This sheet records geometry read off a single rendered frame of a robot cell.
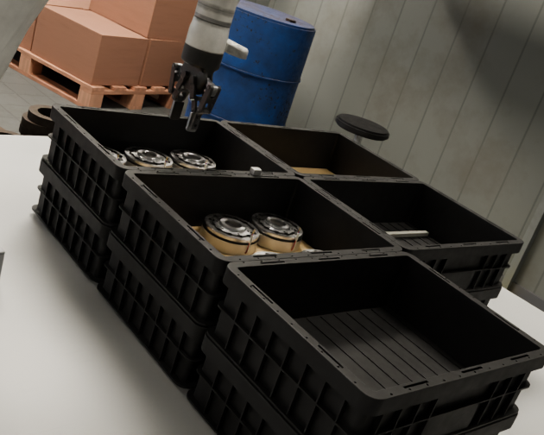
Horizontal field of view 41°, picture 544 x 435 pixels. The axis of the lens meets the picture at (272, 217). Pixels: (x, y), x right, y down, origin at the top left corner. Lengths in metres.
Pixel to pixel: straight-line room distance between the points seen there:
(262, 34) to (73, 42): 1.33
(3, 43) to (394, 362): 0.74
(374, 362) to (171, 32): 4.15
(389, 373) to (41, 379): 0.49
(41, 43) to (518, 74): 2.93
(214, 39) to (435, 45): 3.01
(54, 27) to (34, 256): 3.66
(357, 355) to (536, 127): 2.99
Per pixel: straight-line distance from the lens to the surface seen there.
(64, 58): 4.88
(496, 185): 4.07
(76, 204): 1.35
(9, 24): 1.13
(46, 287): 1.29
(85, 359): 1.13
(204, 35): 1.37
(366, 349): 1.13
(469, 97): 4.16
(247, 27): 4.05
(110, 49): 4.71
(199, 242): 1.03
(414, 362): 1.15
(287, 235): 1.34
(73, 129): 1.36
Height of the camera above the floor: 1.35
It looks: 21 degrees down
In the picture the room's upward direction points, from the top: 19 degrees clockwise
